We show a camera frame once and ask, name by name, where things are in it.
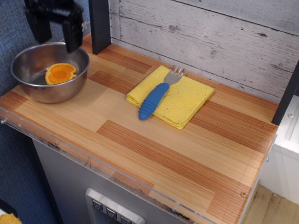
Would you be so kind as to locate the grey toy fridge cabinet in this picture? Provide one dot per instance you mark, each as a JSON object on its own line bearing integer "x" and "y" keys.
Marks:
{"x": 69, "y": 182}

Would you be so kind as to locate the right black vertical post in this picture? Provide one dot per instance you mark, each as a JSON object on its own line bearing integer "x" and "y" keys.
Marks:
{"x": 287, "y": 96}

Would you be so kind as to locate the clear acrylic table guard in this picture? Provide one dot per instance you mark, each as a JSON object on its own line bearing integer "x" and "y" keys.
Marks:
{"x": 200, "y": 176}

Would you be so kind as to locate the stainless steel bowl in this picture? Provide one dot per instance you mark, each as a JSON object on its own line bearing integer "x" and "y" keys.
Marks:
{"x": 29, "y": 68}

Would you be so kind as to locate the left black vertical post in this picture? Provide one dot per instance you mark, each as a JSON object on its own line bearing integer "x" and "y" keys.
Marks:
{"x": 100, "y": 25}

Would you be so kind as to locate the orange cheese wedge toy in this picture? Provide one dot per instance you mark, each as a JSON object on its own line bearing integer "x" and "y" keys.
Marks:
{"x": 60, "y": 73}

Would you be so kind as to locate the silver dispenser button panel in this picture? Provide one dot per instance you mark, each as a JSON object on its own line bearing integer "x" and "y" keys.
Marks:
{"x": 103, "y": 210}

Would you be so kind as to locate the black vertical post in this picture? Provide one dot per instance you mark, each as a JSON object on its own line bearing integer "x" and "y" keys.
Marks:
{"x": 100, "y": 25}
{"x": 287, "y": 96}

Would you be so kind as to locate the blue handled fork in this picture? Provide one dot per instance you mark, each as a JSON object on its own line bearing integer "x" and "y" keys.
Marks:
{"x": 153, "y": 99}

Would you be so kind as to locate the white side cabinet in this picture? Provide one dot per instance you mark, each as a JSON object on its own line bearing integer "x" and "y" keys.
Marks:
{"x": 280, "y": 172}

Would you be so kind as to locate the yellow folded cloth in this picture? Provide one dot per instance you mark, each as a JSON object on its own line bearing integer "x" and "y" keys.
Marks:
{"x": 178, "y": 105}

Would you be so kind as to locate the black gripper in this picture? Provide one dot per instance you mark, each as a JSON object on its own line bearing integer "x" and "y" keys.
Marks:
{"x": 39, "y": 13}

